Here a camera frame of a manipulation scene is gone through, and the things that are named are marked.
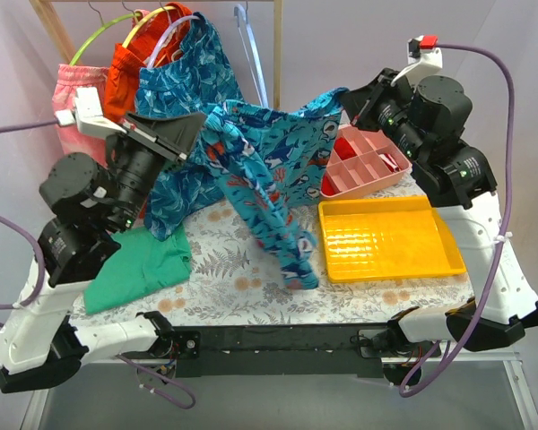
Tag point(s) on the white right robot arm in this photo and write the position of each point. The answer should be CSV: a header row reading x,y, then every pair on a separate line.
x,y
426,122

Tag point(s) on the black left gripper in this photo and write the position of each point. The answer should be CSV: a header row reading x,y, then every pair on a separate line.
x,y
152,140

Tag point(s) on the teal leaf print shorts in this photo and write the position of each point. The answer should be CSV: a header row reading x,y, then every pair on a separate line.
x,y
177,97

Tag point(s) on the pink divided organizer box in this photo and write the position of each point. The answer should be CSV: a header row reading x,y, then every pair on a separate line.
x,y
365,174

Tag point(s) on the yellow hanger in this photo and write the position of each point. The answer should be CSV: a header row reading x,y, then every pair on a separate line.
x,y
144,21

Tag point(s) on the floral table mat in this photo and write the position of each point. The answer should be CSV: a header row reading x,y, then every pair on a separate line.
x,y
234,282

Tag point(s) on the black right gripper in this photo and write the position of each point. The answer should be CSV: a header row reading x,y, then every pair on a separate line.
x,y
369,104

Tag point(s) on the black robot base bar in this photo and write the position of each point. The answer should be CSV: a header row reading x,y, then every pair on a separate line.
x,y
305,349

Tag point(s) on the red cloth in corner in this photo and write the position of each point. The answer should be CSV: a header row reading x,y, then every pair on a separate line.
x,y
327,187

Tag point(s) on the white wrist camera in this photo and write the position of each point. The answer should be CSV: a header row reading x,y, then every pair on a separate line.
x,y
87,115
424,59

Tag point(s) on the red white striped cloth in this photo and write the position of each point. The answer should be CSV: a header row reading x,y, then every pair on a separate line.
x,y
390,162

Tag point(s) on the translucent white hanger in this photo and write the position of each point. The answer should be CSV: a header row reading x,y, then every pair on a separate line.
x,y
165,37

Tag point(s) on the red rolled cloth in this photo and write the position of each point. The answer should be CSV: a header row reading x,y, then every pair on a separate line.
x,y
344,150

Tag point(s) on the blue shark print shorts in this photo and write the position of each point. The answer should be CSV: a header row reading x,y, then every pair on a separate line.
x,y
267,162

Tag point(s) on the wooden clothes rack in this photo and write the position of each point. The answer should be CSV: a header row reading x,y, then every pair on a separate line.
x,y
56,30

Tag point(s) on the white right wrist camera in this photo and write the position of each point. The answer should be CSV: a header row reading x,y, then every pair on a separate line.
x,y
424,59

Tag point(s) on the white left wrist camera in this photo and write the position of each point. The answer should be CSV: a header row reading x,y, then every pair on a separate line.
x,y
87,115

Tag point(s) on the yellow plastic tray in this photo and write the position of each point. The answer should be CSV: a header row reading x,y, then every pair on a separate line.
x,y
388,238

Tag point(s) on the pale blue hanger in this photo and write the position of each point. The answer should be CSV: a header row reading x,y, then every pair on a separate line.
x,y
248,40

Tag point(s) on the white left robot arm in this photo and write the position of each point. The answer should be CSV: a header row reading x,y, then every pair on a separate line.
x,y
39,347

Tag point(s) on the orange shorts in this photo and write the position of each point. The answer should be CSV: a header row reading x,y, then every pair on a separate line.
x,y
124,72

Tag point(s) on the green folded cloth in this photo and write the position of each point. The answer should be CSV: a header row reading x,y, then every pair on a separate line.
x,y
141,266

